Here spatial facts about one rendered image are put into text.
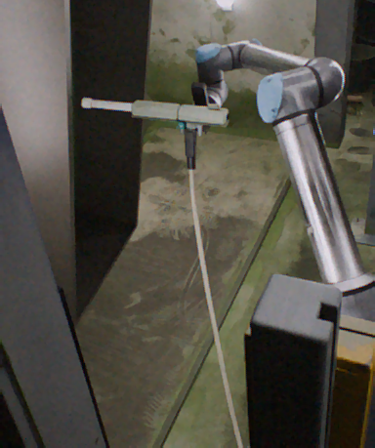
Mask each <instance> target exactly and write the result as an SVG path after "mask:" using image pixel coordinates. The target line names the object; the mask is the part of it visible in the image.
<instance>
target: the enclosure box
mask: <svg viewBox="0 0 375 448"><path fill-rule="evenodd" d="M152 7H153V0H0V102H1V105H2V108H3V111H4V115H5V118H6V122H7V125H8V129H9V132H11V135H12V140H13V143H14V146H15V149H16V154H17V157H18V159H19V162H20V166H21V172H22V175H23V179H24V180H25V183H26V186H27V190H28V193H29V196H30V200H31V204H32V207H33V210H34V213H35V218H36V221H37V223H38V227H39V231H41V234H42V237H43V241H44V244H45V248H46V251H47V255H48V258H49V261H50V266H51V269H52V272H53V274H54V279H55V282H57V285H58V286H62V288H63V291H64V296H65V299H66V302H67V306H68V310H69V313H70V317H71V320H73V323H74V328H76V326H77V324H78V322H79V320H80V319H81V317H82V315H83V314H84V312H85V311H86V308H87V306H89V305H90V303H91V301H92V300H93V299H94V297H95V296H96V293H97V292H98V290H99V288H100V287H101V285H102V283H104V281H105V278H106V277H107V275H108V274H109V272H110V270H111V269H112V267H113V265H114V264H115V261H116V260H117V258H119V256H120V255H121V253H122V251H123V250H124V248H125V245H126V244H127V242H128V241H129V239H130V237H131V236H132V234H133V232H135V231H136V228H137V226H138V221H139V206H140V191H141V175H142V160H143V145H144V129H145V119H144V118H140V117H131V115H132V112H131V111H127V110H117V109H107V108H96V107H91V108H84V107H82V99H83V98H90V99H92V100H99V101H110V102H123V103H129V104H133V103H134V102H135V101H137V100H140V101H145V100H146V84H147V69H148V53H149V38H151V23H152Z"/></svg>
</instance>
